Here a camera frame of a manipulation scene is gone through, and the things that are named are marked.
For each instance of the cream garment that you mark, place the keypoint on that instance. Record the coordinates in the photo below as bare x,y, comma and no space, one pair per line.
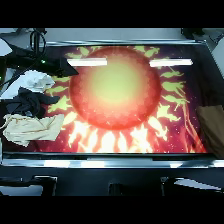
30,128

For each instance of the black garment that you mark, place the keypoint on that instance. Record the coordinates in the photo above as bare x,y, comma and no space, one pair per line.
28,101

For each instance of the white garment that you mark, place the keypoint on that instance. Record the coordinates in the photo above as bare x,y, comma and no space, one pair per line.
31,81

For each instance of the brown garment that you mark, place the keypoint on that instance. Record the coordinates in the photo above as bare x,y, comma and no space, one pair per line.
213,130

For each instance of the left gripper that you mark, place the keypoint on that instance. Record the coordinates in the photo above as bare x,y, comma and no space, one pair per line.
65,67

